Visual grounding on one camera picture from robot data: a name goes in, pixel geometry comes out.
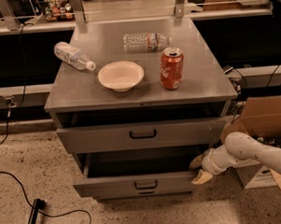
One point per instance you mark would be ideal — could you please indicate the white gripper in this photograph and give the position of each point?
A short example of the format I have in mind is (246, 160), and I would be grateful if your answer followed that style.
(208, 163)

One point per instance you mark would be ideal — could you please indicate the grey drawer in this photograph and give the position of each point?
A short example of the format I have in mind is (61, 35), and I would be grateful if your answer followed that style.
(136, 172)
(185, 132)

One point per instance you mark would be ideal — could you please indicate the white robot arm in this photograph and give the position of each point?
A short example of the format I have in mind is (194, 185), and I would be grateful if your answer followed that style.
(237, 149)

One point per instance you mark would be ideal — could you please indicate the grey top drawer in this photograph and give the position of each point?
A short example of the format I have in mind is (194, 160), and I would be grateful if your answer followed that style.
(185, 132)

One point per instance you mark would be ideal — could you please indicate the grey metal drawer cabinet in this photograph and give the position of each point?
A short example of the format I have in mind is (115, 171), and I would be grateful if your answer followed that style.
(77, 99)

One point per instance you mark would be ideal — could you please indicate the brown cardboard box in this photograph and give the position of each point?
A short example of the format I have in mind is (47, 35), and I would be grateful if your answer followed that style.
(261, 119)

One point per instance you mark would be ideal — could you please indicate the red cola can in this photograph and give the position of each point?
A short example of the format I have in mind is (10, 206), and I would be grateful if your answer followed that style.
(171, 68)

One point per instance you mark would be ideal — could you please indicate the white paper bowl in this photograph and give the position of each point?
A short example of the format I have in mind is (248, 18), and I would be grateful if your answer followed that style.
(121, 76)

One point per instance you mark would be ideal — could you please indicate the clear bottle red label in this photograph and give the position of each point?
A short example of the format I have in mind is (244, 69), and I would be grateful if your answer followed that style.
(146, 42)

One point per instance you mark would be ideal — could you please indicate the black pole on floor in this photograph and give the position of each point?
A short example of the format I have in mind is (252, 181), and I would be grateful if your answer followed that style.
(36, 207)

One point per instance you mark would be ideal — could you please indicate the clear bottle white cap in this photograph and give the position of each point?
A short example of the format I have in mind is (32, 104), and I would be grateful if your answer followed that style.
(73, 56)

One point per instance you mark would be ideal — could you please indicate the colourful objects on shelf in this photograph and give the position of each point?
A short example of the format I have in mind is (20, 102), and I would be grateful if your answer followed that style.
(58, 10)

